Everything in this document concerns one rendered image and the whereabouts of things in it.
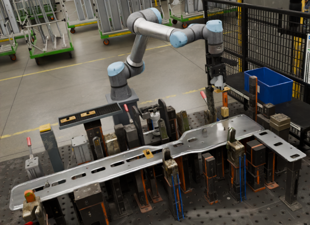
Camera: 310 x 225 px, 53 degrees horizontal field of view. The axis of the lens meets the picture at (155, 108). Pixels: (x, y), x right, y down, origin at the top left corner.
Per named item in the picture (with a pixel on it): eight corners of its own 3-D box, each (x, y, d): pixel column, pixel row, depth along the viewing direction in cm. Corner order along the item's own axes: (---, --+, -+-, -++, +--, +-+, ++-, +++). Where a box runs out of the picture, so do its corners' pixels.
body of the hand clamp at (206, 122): (211, 161, 202) (208, 114, 186) (206, 156, 208) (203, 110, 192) (219, 159, 203) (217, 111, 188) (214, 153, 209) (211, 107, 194)
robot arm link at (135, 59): (117, 71, 219) (134, 7, 178) (133, 64, 228) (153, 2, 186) (127, 83, 215) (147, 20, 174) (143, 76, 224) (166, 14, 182)
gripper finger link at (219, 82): (213, 92, 165) (211, 76, 161) (223, 89, 166) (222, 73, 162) (216, 94, 162) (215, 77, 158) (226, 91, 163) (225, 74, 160)
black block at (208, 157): (210, 209, 166) (206, 164, 153) (200, 196, 175) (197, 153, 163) (223, 203, 168) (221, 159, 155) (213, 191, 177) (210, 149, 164)
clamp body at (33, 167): (42, 222, 174) (21, 170, 158) (42, 209, 183) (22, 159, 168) (60, 216, 176) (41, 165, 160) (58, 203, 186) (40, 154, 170)
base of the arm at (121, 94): (109, 94, 222) (106, 82, 217) (129, 89, 224) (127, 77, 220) (112, 102, 208) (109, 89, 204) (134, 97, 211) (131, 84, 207)
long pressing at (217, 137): (8, 216, 139) (7, 214, 139) (11, 186, 159) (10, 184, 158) (267, 130, 173) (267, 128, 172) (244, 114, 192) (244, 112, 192)
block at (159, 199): (154, 203, 175) (146, 162, 162) (146, 190, 186) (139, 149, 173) (163, 200, 176) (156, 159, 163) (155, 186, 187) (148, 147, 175)
